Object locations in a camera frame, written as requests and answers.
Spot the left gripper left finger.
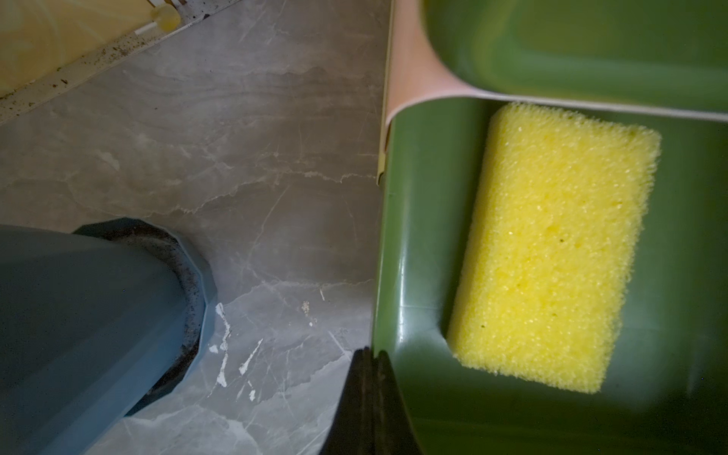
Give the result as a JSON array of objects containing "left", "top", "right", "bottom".
[{"left": 320, "top": 348, "right": 373, "bottom": 454}]

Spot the potted green plant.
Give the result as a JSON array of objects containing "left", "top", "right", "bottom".
[{"left": 1, "top": 218, "right": 217, "bottom": 454}]

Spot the yellow foam sponge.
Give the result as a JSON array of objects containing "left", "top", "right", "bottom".
[{"left": 446, "top": 104, "right": 662, "bottom": 394}]

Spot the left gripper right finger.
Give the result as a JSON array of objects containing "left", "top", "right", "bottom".
[{"left": 373, "top": 351, "right": 422, "bottom": 454}]

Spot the green top drawer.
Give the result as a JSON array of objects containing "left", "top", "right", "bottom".
[{"left": 424, "top": 1, "right": 727, "bottom": 113}]

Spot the green drawer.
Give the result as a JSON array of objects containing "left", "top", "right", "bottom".
[
  {"left": 424, "top": 1, "right": 727, "bottom": 113},
  {"left": 370, "top": 97, "right": 728, "bottom": 455}
]

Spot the green drawer cabinet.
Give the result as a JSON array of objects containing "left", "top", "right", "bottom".
[{"left": 377, "top": 1, "right": 727, "bottom": 182}]

